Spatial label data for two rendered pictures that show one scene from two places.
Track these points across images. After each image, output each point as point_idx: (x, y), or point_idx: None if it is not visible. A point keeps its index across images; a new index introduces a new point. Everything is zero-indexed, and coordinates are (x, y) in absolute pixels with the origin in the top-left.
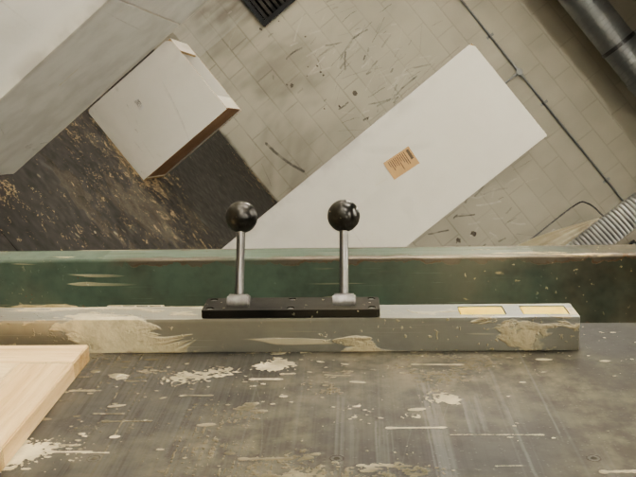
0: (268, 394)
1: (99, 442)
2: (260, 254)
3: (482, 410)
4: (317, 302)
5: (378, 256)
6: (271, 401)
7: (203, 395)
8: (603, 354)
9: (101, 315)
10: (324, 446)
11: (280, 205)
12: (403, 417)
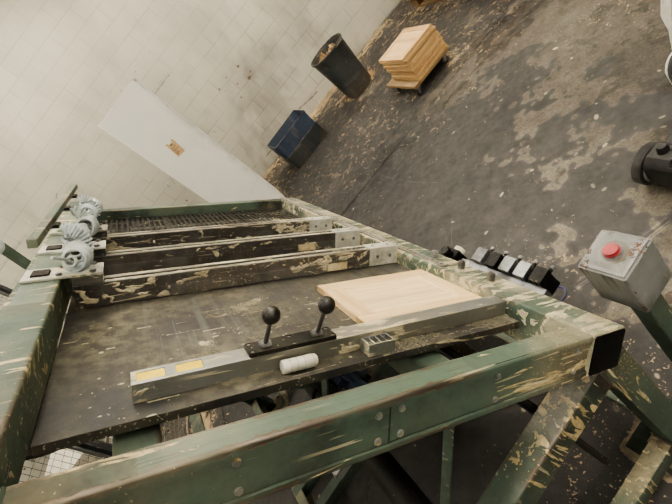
0: (276, 331)
1: (310, 306)
2: (370, 390)
3: (189, 340)
4: (279, 342)
5: (279, 409)
6: (272, 328)
7: (300, 326)
8: (119, 389)
9: (373, 323)
10: (241, 317)
11: None
12: (219, 331)
